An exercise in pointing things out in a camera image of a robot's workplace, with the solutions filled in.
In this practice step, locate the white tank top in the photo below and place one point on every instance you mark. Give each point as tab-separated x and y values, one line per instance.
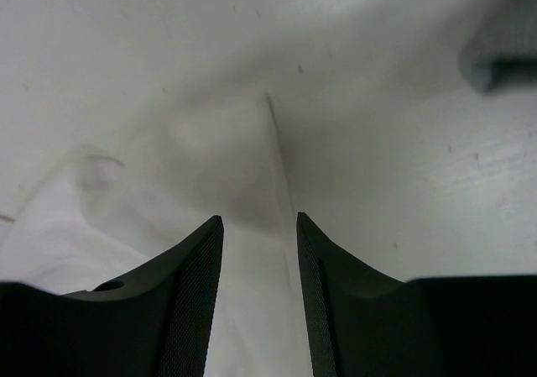
99	214

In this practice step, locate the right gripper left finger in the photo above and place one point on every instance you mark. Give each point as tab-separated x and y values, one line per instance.
154	320

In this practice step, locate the white plastic laundry basket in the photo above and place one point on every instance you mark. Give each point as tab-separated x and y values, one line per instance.
501	54

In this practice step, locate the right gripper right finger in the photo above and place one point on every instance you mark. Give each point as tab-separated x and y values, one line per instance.
361	322

